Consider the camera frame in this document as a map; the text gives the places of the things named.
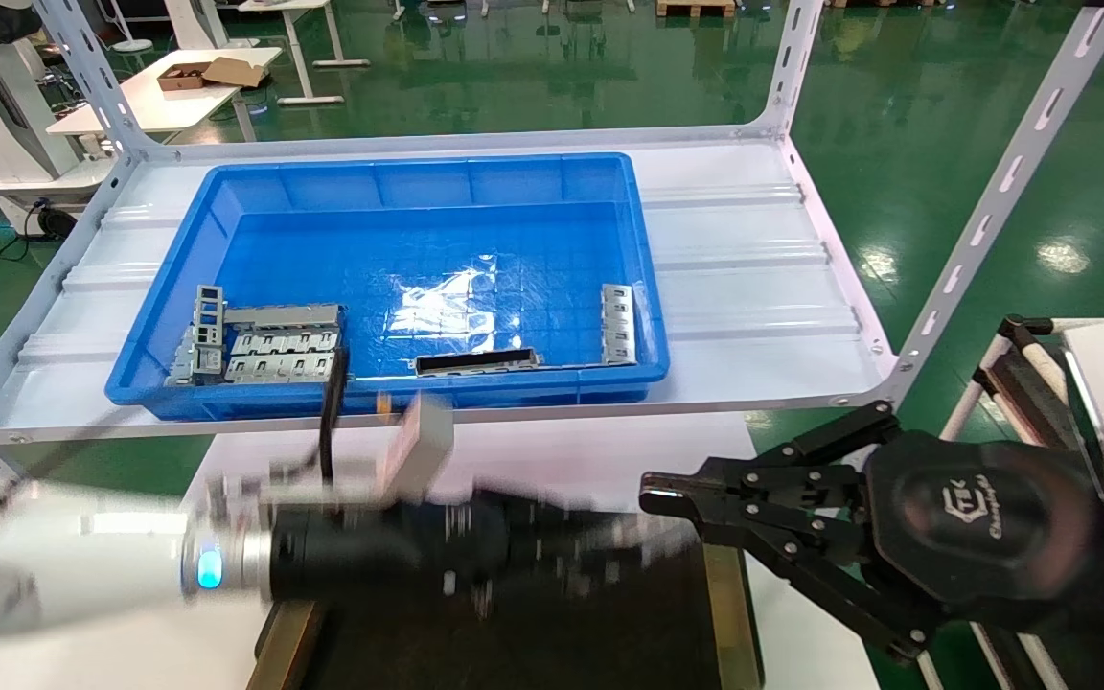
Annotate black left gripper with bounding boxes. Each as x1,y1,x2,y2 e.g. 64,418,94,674
269,494,699,610

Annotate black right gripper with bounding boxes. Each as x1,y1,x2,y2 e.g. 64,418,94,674
640,401,1104,690

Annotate black container with brass rim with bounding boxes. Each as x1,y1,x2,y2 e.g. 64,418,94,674
250,537,764,690

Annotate white metal shelf rack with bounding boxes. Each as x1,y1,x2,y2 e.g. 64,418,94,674
0,0,1104,480

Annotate blue plastic bin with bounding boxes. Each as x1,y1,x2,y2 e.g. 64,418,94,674
105,152,671,421

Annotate grey stamped metal plate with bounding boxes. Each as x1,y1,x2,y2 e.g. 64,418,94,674
225,305,342,331
230,330,341,356
224,352,338,384

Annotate wooden pallet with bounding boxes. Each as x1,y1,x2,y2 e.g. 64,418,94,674
655,0,737,19

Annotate white desk with legs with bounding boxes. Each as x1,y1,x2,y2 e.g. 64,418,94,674
238,0,371,105

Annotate open cardboard box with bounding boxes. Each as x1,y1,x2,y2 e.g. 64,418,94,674
157,57,268,93

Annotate white table with box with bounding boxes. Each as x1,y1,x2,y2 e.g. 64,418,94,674
46,48,283,145

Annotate white floor stand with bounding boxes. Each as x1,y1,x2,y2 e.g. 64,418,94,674
107,0,156,55

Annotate white machine housing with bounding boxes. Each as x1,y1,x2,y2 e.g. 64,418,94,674
0,0,118,210

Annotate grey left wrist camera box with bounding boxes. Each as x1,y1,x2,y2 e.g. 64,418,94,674
264,393,458,511

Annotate silver metal bracket part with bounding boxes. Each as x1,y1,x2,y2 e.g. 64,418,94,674
601,284,636,366

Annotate black rectangular frame part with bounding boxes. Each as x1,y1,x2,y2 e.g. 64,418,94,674
415,348,542,376

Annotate black camera cable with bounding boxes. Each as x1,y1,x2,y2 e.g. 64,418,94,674
0,348,354,690

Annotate black floor cables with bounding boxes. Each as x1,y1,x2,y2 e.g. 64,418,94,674
0,196,80,262

